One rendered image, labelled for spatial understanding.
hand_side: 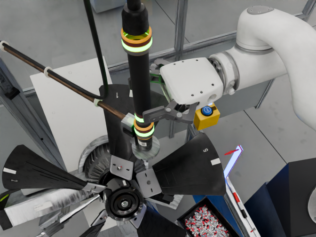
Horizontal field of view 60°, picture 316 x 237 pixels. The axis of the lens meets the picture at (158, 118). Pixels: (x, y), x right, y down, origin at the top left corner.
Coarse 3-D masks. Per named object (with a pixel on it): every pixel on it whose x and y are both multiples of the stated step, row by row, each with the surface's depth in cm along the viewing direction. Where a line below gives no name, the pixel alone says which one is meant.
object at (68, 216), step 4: (96, 196) 95; (92, 200) 95; (84, 204) 94; (88, 204) 95; (76, 208) 94; (80, 208) 94; (84, 208) 94; (72, 212) 94; (76, 212) 94; (64, 216) 93; (68, 216) 93; (72, 216) 94; (60, 220) 93; (64, 220) 93; (68, 220) 94; (40, 232) 93; (44, 232) 93; (36, 236) 93; (40, 236) 92
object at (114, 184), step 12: (108, 180) 91; (120, 180) 86; (132, 180) 88; (108, 192) 83; (120, 192) 83; (132, 192) 84; (108, 204) 82; (120, 204) 84; (132, 204) 84; (120, 216) 84; (132, 216) 85
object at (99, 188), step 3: (87, 183) 82; (90, 183) 82; (87, 186) 85; (90, 186) 84; (93, 186) 84; (96, 186) 84; (99, 186) 83; (102, 186) 83; (105, 186) 84; (84, 189) 88; (87, 189) 88; (90, 189) 88; (96, 189) 87; (99, 189) 86; (102, 189) 86; (96, 192) 90
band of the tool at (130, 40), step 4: (124, 32) 40; (148, 32) 40; (124, 36) 38; (128, 36) 41; (136, 36) 42; (140, 36) 42; (144, 36) 42; (148, 36) 38; (128, 40) 37; (132, 40) 37; (136, 40) 37; (140, 40) 37; (144, 40) 38
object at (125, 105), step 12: (108, 84) 84; (120, 84) 83; (108, 96) 85; (120, 96) 83; (156, 96) 81; (120, 108) 84; (132, 108) 82; (108, 120) 86; (120, 120) 84; (108, 132) 87; (120, 132) 85; (120, 144) 85; (120, 156) 86; (132, 156) 83
